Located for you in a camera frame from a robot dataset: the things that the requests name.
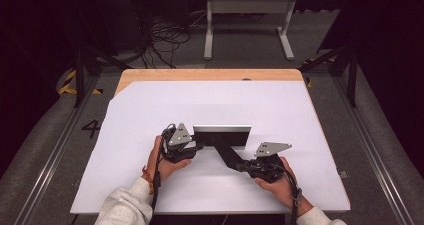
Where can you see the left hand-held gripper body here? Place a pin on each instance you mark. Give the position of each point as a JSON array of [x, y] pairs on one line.
[[180, 136]]

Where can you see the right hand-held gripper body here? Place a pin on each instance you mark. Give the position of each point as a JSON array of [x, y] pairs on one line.
[[266, 171]]

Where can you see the aluminium floor rail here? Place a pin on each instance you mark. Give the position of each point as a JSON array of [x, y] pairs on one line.
[[53, 155], [370, 148]]

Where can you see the small grey bracket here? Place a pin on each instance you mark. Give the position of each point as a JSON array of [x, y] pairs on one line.
[[344, 174]]

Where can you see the person's right hand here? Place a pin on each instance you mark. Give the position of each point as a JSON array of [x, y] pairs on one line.
[[285, 190]]

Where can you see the black cloth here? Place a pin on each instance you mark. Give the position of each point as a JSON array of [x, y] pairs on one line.
[[226, 138]]

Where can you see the person's left hand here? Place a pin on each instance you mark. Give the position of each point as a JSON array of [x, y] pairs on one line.
[[155, 166]]

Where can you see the wooden table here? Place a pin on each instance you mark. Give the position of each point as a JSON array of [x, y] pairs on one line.
[[200, 74]]

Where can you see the white metal stand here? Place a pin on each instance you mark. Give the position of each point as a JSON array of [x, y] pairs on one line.
[[248, 5]]

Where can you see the yellow black floor tape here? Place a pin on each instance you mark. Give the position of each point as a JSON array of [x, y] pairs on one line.
[[310, 82], [68, 81]]

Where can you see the black metal stand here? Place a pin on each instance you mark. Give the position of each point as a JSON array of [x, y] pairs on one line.
[[351, 71], [80, 71]]

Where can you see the white table sheet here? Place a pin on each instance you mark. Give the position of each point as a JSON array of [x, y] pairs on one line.
[[166, 101]]

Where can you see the black table grommet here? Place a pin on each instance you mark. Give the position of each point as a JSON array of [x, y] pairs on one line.
[[246, 79]]

